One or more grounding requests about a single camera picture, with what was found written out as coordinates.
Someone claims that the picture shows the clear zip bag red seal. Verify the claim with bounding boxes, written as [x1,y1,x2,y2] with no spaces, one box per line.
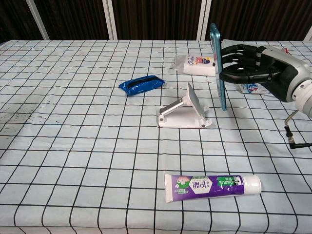
[207,39,293,96]

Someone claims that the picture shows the black smartphone with blue back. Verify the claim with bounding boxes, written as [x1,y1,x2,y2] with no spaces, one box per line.
[210,23,228,112]

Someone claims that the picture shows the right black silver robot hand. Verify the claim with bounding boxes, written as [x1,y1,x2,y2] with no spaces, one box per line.
[218,43,311,102]

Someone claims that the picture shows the black wrist cable with connector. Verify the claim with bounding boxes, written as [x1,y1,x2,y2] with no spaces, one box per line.
[284,109,312,150]

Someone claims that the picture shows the light blue checkered tablecloth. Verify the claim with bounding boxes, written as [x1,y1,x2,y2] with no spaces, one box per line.
[0,39,312,234]

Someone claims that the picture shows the white folding phone stand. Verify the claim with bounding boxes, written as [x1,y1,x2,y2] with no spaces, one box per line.
[157,82,212,129]

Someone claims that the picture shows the white blue soap box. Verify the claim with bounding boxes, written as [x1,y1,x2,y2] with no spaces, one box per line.
[237,82,276,95]

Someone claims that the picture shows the purple white toothpaste tube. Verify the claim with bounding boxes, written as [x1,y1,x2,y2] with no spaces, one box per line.
[164,173,262,204]

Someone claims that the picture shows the blue snack packet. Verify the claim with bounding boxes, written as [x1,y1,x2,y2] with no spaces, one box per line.
[118,75,167,98]

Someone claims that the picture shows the white soap in clear wrap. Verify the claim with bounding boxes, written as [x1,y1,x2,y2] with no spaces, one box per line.
[169,55,217,77]

